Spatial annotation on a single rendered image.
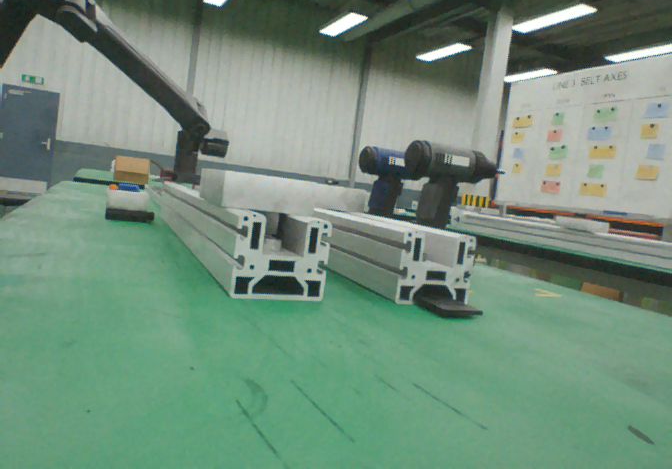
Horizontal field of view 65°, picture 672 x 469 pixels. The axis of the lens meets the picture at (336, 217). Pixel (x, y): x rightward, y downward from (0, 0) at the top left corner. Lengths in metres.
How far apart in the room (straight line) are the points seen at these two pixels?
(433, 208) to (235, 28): 12.14
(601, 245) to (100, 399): 2.04
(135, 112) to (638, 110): 10.25
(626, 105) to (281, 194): 3.41
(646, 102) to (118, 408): 3.67
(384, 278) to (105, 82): 11.86
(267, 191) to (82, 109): 11.71
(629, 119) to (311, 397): 3.62
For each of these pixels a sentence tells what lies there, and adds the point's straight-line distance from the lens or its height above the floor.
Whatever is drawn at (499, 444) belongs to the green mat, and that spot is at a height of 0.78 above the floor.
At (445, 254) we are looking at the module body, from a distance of 0.66.
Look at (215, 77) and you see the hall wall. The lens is 12.65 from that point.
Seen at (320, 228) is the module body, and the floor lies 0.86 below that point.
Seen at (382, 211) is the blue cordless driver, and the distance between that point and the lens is 1.11.
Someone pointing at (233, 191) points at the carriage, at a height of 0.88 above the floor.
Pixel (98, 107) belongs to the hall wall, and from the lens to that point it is 12.28.
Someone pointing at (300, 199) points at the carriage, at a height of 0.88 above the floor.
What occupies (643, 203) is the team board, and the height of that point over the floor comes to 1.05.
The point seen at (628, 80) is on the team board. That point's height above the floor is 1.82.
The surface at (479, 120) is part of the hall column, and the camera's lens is 9.51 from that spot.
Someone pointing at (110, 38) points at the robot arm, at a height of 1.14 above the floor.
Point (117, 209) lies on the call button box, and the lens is 1.16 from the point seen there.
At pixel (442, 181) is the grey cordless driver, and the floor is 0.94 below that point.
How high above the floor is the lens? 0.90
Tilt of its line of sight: 3 degrees down
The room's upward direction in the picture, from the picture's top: 7 degrees clockwise
